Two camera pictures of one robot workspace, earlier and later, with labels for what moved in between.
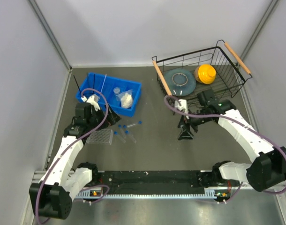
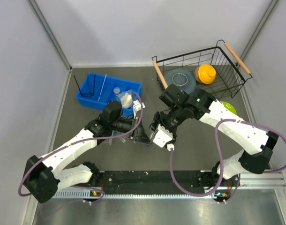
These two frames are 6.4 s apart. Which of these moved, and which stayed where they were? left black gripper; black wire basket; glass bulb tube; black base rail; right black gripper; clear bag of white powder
Moved: right black gripper; left black gripper
Stayed: black base rail; glass bulb tube; black wire basket; clear bag of white powder
